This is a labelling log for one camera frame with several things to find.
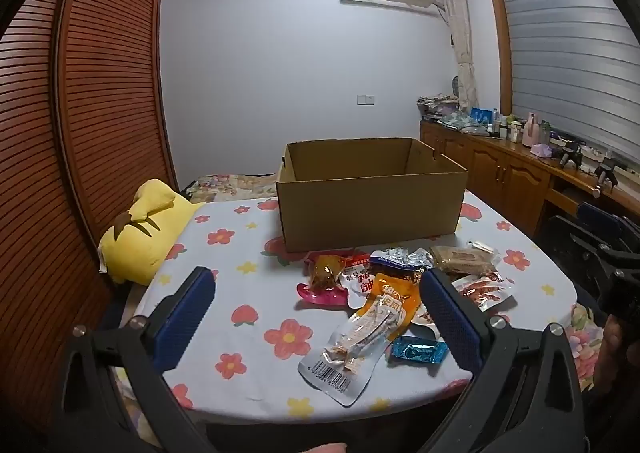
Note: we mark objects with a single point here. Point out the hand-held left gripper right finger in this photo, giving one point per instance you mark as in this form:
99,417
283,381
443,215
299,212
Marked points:
450,328

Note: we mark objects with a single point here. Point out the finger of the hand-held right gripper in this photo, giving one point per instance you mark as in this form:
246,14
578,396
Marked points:
570,253
605,215

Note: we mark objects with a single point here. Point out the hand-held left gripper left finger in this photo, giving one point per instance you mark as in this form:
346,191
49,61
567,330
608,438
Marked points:
182,323

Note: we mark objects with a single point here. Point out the blue candy wrapper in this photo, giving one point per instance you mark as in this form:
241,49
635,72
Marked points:
417,350

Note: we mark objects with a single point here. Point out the white sausage-print snack packet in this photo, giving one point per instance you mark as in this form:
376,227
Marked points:
480,290

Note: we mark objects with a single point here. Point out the orange snack packet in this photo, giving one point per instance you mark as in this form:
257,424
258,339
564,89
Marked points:
395,293

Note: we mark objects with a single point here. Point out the brown cracker packet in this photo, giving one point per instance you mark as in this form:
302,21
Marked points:
462,258

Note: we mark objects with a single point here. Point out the silver blue snack packet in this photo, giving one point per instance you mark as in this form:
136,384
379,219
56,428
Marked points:
400,258

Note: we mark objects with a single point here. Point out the small white candy packet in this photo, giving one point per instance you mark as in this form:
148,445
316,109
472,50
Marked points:
480,246

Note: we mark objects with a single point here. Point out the white red snack packet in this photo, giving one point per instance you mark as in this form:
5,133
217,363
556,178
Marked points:
360,280

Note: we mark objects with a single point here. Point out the clear long barcode snack packet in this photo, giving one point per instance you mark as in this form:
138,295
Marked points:
340,358

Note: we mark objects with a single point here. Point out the pink packet with amber snack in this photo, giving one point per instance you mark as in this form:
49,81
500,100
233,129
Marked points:
325,278

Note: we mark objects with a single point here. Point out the large cardboard box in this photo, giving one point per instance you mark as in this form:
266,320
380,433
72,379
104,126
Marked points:
370,213

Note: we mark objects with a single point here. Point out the person's right hand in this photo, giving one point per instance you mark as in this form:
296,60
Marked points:
620,350

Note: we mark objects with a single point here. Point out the white flower strawberry blanket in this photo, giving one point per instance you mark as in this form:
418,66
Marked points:
225,283

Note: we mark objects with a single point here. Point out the purple pouch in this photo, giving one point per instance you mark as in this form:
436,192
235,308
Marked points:
541,150

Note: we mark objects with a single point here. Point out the yellow plush toy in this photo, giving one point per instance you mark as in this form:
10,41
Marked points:
145,233

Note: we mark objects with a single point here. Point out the wooden sideboard cabinet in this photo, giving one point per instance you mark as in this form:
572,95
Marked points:
495,173

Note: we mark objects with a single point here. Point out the pink bottle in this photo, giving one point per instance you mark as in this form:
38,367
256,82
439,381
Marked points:
532,130

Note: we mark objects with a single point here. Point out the cluster of small bottles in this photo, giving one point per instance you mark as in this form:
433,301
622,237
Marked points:
507,128

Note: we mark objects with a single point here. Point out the blue box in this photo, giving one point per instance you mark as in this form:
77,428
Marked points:
482,115

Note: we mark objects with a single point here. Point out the grey window blind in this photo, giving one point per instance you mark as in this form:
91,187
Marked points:
565,58

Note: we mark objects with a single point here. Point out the green floral cloth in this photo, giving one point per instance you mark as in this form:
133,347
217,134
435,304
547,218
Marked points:
460,122

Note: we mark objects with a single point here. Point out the pile of folded clothes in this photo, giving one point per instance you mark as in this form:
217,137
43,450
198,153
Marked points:
440,108

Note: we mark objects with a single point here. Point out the small grey fan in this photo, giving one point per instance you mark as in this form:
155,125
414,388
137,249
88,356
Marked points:
457,87

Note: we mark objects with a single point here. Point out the beige patterned curtain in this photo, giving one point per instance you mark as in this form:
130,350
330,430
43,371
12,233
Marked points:
462,43

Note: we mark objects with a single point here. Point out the brown louvered wardrobe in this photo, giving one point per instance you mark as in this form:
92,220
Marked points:
100,83

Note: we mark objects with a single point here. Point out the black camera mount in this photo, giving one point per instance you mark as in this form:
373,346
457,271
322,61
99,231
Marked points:
606,175
571,154

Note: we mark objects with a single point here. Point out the white wall switch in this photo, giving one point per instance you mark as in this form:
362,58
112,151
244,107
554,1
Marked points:
366,99

